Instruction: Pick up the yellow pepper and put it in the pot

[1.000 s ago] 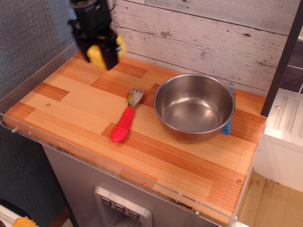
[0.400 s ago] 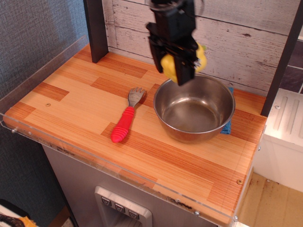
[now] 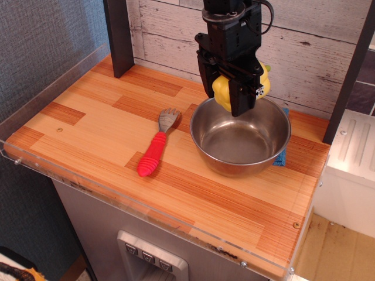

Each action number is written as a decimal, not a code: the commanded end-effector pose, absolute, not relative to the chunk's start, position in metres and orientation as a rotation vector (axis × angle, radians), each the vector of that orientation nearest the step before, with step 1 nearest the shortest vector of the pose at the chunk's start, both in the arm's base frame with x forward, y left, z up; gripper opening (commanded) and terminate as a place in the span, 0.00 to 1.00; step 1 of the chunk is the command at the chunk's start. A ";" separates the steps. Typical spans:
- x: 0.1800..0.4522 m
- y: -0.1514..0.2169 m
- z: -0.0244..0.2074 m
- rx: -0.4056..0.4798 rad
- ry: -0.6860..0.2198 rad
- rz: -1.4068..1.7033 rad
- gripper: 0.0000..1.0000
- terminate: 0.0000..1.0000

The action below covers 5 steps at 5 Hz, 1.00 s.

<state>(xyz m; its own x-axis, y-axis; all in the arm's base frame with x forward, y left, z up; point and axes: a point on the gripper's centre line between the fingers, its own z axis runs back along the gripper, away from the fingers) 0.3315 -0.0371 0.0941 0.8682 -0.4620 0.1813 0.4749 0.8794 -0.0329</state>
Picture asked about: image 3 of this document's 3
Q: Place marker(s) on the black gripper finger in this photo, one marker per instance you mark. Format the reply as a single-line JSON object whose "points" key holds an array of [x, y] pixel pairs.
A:
{"points": [[209, 71], [243, 94]]}

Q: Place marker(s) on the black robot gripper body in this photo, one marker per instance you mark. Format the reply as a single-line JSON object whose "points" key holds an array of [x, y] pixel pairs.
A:
{"points": [[233, 36]]}

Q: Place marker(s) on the yellow toy capsicum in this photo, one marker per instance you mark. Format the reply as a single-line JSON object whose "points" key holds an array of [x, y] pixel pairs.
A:
{"points": [[221, 88]]}

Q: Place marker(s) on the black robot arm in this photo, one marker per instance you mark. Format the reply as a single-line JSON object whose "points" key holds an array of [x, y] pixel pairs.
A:
{"points": [[229, 49]]}

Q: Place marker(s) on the stainless steel pot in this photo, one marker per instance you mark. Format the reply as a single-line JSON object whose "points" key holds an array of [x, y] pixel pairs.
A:
{"points": [[236, 146]]}

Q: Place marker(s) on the blue cloth under pot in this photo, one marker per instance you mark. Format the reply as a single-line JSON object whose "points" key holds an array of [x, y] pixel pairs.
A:
{"points": [[281, 122]]}

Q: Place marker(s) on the white toy sink unit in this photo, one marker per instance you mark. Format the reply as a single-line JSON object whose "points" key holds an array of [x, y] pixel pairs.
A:
{"points": [[345, 193]]}

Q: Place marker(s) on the clear acrylic front guard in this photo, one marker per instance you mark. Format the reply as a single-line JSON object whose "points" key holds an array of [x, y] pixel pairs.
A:
{"points": [[215, 212]]}

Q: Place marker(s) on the clear acrylic guard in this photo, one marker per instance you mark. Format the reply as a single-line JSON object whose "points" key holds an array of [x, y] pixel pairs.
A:
{"points": [[215, 212], [45, 97]]}

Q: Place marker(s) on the grey toy fridge cabinet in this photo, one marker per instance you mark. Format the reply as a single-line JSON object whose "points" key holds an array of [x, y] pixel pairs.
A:
{"points": [[97, 225]]}

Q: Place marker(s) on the silver dispenser button panel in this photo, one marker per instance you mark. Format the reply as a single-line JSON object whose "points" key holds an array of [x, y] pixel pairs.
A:
{"points": [[146, 261]]}

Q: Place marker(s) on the clear acrylic left guard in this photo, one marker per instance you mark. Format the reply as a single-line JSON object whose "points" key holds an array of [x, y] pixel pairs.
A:
{"points": [[45, 97]]}

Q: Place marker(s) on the yellow object bottom left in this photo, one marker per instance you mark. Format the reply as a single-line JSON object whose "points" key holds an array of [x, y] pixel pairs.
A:
{"points": [[37, 276]]}

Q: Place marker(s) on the red handled metal spork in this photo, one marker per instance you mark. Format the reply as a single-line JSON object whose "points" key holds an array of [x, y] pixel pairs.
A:
{"points": [[150, 160]]}

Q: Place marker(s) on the dark right frame post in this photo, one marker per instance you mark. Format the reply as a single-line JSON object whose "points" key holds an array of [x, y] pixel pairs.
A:
{"points": [[351, 75]]}

